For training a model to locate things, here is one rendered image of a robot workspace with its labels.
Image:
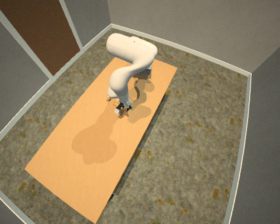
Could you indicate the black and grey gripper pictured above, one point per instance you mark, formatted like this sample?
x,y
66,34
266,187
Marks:
x,y
127,105

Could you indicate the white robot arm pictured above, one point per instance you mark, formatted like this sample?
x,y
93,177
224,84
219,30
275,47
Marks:
x,y
140,54

